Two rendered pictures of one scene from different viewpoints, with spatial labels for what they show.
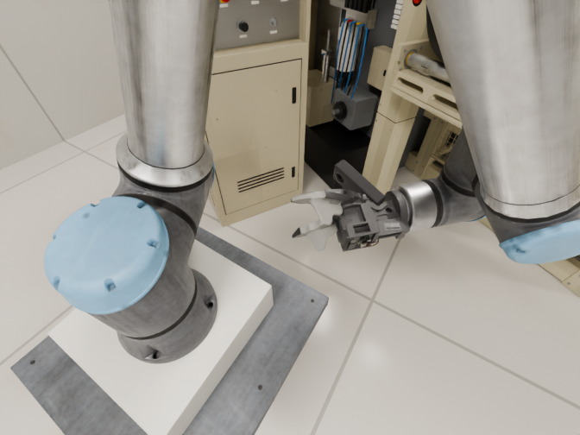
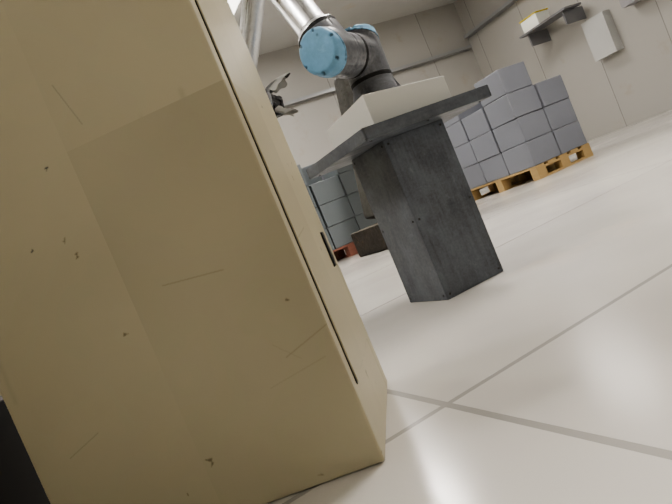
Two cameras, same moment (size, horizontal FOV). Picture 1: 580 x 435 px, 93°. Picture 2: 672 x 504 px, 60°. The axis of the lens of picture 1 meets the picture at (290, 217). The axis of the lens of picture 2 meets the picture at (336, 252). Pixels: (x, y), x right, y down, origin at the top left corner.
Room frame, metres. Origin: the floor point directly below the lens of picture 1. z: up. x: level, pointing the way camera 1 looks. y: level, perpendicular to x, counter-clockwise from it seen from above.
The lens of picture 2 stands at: (2.13, 1.14, 0.37)
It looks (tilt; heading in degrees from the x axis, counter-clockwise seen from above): 2 degrees down; 215
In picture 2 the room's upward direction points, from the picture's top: 23 degrees counter-clockwise
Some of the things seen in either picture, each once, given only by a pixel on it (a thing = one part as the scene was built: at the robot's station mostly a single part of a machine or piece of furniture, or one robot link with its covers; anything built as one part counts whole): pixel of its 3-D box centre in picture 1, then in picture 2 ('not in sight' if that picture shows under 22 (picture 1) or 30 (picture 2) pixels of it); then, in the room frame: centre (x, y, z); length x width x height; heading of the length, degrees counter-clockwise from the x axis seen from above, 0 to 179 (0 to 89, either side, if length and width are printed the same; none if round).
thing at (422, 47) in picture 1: (434, 52); not in sight; (1.19, -0.56, 0.90); 0.40 x 0.03 x 0.10; 118
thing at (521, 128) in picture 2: not in sight; (508, 131); (-4.45, -0.70, 0.58); 1.19 x 0.78 x 1.15; 58
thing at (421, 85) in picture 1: (438, 92); not in sight; (0.97, -0.52, 0.84); 0.36 x 0.09 x 0.06; 28
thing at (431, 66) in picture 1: (447, 73); not in sight; (0.97, -0.52, 0.90); 0.35 x 0.05 x 0.05; 28
